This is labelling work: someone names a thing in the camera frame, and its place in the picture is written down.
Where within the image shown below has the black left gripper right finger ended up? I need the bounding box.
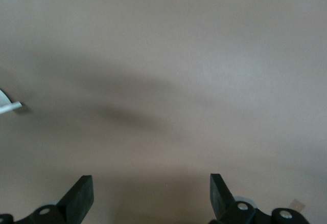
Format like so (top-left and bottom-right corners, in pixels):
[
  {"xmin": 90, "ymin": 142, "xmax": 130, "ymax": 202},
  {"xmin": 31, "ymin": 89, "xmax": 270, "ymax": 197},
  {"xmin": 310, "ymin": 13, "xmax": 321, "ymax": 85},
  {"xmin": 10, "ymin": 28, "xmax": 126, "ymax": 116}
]
[{"xmin": 209, "ymin": 173, "xmax": 311, "ymax": 224}]

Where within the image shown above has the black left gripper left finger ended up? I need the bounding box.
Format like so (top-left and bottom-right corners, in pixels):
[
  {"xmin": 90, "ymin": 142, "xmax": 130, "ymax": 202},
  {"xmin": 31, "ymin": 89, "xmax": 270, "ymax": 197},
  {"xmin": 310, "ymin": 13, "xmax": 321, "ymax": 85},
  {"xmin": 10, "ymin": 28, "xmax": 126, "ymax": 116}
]
[{"xmin": 0, "ymin": 174, "xmax": 95, "ymax": 224}]

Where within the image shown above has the brown tape patch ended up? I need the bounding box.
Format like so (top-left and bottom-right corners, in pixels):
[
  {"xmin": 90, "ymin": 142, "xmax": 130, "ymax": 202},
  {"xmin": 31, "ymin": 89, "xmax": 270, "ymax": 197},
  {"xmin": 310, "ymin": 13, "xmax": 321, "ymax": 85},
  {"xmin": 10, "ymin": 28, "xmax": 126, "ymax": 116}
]
[{"xmin": 288, "ymin": 198, "xmax": 307, "ymax": 211}]

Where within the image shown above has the white curved plastic bracket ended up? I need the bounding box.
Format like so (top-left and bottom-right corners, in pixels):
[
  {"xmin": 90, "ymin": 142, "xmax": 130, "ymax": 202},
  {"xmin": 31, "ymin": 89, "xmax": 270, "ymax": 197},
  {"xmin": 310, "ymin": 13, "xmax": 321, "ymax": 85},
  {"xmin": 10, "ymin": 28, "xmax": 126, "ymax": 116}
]
[{"xmin": 0, "ymin": 88, "xmax": 23, "ymax": 115}]

